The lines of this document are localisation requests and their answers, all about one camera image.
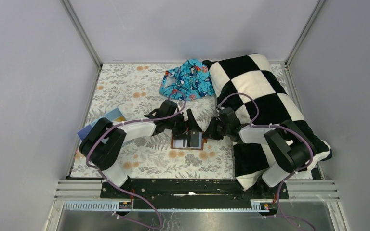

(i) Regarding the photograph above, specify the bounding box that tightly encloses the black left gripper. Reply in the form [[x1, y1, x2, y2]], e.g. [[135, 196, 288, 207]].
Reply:
[[165, 108, 202, 139]]

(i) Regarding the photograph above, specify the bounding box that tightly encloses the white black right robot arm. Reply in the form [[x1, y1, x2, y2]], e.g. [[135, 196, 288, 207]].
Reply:
[[202, 108, 316, 198]]

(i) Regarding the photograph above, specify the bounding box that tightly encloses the aluminium frame rail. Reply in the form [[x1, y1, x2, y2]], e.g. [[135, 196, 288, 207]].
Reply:
[[55, 179, 340, 213]]

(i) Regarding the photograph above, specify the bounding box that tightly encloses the blue patterned cloth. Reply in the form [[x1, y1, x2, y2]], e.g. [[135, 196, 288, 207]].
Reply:
[[159, 59, 215, 101]]

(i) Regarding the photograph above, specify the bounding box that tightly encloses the black white checkered pillow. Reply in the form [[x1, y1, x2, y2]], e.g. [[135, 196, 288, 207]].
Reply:
[[201, 53, 333, 190]]

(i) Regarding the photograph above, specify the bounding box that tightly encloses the brown leather card holder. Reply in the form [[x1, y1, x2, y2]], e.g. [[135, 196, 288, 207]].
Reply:
[[171, 131, 207, 150]]

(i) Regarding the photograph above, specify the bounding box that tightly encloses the blue plastic organizer box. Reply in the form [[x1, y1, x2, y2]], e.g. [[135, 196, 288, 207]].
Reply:
[[77, 107, 132, 144]]

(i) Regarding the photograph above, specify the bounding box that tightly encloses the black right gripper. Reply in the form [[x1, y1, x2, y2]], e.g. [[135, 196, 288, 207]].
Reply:
[[201, 117, 230, 141]]

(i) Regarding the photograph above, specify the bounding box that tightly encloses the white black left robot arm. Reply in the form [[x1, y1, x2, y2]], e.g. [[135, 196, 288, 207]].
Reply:
[[79, 100, 203, 198]]

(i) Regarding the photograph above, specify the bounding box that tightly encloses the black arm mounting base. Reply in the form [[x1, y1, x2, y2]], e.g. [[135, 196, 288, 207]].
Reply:
[[100, 178, 290, 211]]

